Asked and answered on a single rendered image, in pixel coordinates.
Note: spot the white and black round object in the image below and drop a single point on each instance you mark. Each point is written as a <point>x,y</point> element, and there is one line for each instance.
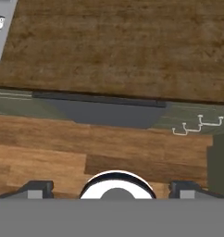
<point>95,186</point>

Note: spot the dark green cabinet side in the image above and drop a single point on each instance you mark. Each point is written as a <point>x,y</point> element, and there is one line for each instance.
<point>220,163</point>

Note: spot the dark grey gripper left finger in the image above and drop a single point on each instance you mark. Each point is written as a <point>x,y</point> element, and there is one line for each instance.
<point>38,189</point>

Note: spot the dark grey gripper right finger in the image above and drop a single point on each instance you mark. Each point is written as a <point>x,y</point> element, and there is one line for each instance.
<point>184,189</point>

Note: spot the green cabinet front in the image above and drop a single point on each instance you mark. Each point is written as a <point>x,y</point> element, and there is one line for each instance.
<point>21,105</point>

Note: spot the grey sink basin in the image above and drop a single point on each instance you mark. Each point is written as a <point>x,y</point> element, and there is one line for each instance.
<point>6,40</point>

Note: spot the green drawer fronts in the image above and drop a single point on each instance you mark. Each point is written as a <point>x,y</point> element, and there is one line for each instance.
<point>191,112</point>

